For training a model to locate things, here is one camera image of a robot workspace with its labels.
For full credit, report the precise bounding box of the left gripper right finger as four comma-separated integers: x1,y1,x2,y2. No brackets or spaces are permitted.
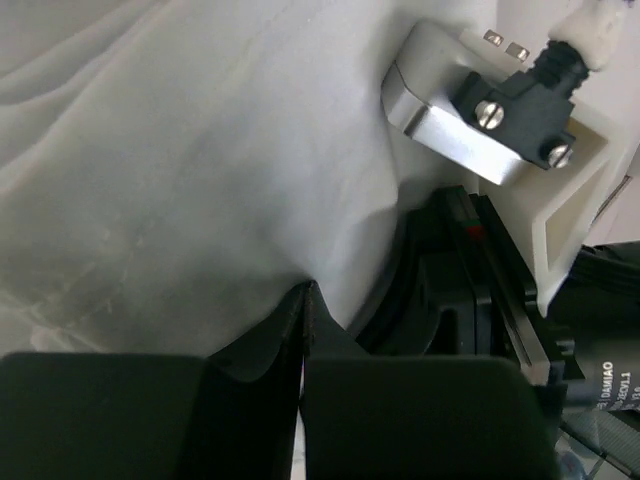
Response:
302,284,560,479

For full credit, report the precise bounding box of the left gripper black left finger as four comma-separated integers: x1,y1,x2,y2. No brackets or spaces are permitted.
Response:
1,286,306,479

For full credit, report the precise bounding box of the white skirt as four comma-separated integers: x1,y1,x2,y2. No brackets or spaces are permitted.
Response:
1,1,498,356

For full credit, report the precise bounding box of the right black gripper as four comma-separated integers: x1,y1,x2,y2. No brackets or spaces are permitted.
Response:
356,187,585,388

